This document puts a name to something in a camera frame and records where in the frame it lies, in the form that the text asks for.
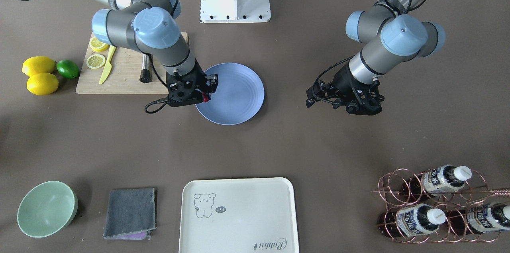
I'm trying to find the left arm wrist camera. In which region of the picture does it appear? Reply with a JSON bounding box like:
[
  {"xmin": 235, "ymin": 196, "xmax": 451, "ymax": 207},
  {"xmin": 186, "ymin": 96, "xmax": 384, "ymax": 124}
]
[{"xmin": 346, "ymin": 78, "xmax": 384, "ymax": 116}]

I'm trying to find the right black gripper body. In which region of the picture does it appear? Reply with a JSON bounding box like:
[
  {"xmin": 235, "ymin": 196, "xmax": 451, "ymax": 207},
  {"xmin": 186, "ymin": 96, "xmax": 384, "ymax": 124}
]
[{"xmin": 175, "ymin": 62, "xmax": 219, "ymax": 100}]

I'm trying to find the blue plate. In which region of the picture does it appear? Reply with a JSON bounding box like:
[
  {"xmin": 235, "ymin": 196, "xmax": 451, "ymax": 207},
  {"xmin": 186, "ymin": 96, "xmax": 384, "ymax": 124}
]
[{"xmin": 196, "ymin": 63, "xmax": 265, "ymax": 126}]

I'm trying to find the yellow lemon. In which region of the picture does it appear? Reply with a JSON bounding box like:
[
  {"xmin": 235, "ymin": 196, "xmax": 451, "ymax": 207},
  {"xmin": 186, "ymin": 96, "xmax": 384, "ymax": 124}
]
[
  {"xmin": 22, "ymin": 56, "xmax": 56, "ymax": 77},
  {"xmin": 27, "ymin": 72, "xmax": 59, "ymax": 96}
]

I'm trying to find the green lime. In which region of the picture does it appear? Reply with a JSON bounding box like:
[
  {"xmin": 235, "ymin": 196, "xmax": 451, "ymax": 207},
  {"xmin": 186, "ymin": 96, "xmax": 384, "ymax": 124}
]
[{"xmin": 56, "ymin": 59, "xmax": 80, "ymax": 79}]

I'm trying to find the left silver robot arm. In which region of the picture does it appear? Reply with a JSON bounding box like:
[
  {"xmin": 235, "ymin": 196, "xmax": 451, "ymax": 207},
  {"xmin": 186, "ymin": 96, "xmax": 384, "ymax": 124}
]
[{"xmin": 306, "ymin": 0, "xmax": 446, "ymax": 116}]

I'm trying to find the copper wire bottle rack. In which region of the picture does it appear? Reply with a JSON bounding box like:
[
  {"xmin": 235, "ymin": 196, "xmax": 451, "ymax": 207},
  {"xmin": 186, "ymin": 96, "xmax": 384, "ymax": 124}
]
[{"xmin": 373, "ymin": 168, "xmax": 509, "ymax": 244}]

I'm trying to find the dark drink bottle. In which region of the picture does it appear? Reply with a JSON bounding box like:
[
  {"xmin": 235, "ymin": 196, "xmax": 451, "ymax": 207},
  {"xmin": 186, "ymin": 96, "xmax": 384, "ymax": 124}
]
[
  {"xmin": 447, "ymin": 203, "xmax": 510, "ymax": 235},
  {"xmin": 377, "ymin": 203, "xmax": 447, "ymax": 238},
  {"xmin": 400, "ymin": 165, "xmax": 473, "ymax": 202}
]

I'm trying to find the green bowl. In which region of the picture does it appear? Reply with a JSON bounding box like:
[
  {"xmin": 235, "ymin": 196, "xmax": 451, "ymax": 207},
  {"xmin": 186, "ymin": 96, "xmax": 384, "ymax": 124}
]
[{"xmin": 17, "ymin": 180, "xmax": 78, "ymax": 238}]

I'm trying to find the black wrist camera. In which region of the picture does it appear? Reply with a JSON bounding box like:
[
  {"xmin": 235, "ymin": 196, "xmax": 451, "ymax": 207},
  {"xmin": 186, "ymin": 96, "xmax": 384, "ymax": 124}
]
[{"xmin": 166, "ymin": 72, "xmax": 210, "ymax": 107}]

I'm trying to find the yellow plastic knife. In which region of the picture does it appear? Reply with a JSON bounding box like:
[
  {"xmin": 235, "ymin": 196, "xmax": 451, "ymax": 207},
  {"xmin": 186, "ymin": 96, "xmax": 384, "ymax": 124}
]
[{"xmin": 98, "ymin": 45, "xmax": 117, "ymax": 84}]

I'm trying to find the cream rabbit tray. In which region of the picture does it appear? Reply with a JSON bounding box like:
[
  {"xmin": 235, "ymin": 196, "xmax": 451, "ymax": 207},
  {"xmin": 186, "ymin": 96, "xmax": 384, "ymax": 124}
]
[{"xmin": 178, "ymin": 177, "xmax": 300, "ymax": 253}]

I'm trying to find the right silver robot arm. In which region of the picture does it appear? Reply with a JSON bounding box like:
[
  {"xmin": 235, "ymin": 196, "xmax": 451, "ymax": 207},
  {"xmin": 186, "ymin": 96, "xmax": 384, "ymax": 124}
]
[{"xmin": 91, "ymin": 0, "xmax": 218, "ymax": 106}]

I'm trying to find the red strawberry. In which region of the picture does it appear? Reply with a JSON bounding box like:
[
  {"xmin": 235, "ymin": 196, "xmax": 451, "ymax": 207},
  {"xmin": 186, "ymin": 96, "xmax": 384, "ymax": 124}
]
[{"xmin": 202, "ymin": 92, "xmax": 211, "ymax": 103}]

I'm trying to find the lemon slice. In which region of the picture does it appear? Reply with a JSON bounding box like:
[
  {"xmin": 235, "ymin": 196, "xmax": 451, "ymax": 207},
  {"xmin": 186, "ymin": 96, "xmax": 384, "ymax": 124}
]
[
  {"xmin": 85, "ymin": 54, "xmax": 106, "ymax": 69},
  {"xmin": 88, "ymin": 35, "xmax": 110, "ymax": 53}
]

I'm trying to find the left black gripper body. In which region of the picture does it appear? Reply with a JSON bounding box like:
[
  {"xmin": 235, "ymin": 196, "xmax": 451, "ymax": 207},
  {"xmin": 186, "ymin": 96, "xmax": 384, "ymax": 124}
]
[{"xmin": 306, "ymin": 64, "xmax": 371, "ymax": 108}]

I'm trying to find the grey folded cloth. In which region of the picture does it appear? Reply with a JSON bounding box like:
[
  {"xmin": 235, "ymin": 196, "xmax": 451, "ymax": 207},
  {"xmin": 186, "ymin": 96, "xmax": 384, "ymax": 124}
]
[{"xmin": 103, "ymin": 187, "xmax": 157, "ymax": 240}]

